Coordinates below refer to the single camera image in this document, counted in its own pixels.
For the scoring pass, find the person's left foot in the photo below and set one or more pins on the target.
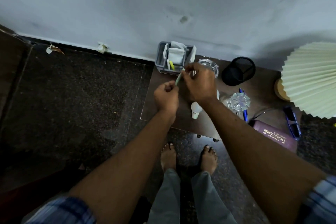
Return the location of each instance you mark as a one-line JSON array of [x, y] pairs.
[[168, 157]]

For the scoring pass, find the person's left fingers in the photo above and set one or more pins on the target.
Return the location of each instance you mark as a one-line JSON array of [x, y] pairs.
[[172, 86]]

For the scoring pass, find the person's foot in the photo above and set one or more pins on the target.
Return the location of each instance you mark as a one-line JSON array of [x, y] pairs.
[[209, 159], [168, 157]]

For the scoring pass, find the person's right forearm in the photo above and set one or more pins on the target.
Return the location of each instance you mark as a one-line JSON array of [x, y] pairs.
[[262, 158]]

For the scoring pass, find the clear crystal glass ornament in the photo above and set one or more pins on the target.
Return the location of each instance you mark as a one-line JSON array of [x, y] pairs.
[[238, 101]]

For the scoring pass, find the white light bulb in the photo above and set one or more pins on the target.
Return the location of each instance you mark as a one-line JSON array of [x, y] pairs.
[[195, 109]]

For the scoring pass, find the blue plaid shirt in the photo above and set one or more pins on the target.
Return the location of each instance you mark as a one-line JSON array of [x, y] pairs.
[[321, 200]]

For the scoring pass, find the blue pen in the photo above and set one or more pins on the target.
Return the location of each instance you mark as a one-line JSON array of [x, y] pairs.
[[245, 116]]

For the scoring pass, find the purple glasses case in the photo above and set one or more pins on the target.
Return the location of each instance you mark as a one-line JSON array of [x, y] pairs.
[[275, 136]]

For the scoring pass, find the person's right hand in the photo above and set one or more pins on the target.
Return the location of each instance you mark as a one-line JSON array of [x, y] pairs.
[[202, 82]]

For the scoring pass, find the person's right fingers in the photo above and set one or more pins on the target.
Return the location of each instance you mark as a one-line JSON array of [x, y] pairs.
[[190, 71]]

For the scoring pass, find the person's left forearm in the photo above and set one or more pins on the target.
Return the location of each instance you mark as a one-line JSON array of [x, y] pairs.
[[126, 163]]

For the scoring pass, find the clear glass ashtray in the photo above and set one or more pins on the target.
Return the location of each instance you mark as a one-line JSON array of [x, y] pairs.
[[211, 67]]

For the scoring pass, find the wooden lamp base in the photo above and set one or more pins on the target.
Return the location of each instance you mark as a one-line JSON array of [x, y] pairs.
[[280, 90]]

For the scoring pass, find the white folded paper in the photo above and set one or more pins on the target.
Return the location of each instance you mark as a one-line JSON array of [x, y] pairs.
[[175, 53]]

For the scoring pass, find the person's left hand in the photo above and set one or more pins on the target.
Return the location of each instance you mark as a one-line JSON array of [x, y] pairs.
[[165, 96]]

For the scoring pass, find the white crumpled scrap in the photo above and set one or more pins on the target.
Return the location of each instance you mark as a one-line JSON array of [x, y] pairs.
[[103, 47]]

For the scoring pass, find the white scrap with brown leaf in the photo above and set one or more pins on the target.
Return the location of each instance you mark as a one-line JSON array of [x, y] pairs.
[[52, 48]]

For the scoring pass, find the person's right foot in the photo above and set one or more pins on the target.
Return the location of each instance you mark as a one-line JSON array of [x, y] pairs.
[[209, 159]]

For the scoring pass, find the grey plastic desk organizer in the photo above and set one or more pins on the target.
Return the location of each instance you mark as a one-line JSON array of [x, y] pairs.
[[161, 61]]

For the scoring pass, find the blue sunglasses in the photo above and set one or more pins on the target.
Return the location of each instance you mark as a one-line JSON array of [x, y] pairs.
[[292, 124]]

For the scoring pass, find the grey trousers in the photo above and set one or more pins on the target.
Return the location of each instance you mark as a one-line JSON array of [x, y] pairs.
[[168, 200]]

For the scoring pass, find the yellow highlighter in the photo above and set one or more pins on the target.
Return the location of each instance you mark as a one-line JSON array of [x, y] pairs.
[[171, 64]]

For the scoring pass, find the black mesh pen holder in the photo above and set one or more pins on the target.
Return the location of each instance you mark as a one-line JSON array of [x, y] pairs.
[[237, 73]]

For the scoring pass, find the pale green pleated lampshade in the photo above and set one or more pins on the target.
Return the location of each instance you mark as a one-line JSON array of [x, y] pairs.
[[309, 79]]

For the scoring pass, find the green pen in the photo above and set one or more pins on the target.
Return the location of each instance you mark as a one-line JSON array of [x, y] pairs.
[[179, 78]]

